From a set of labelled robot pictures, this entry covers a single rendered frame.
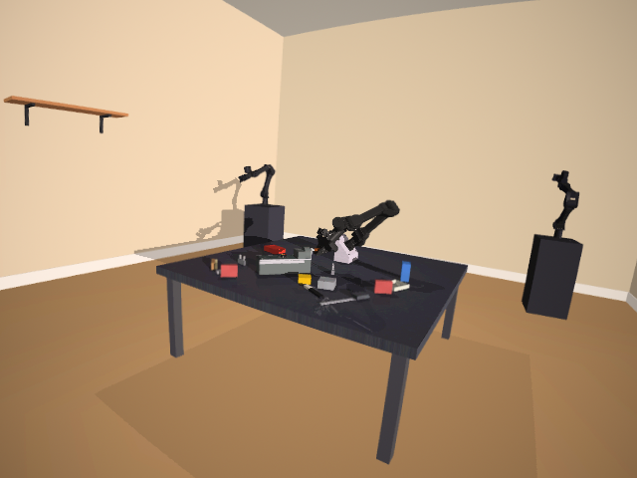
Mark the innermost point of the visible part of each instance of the blue cube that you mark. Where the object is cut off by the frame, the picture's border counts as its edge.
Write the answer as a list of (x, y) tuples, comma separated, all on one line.
[(405, 271)]

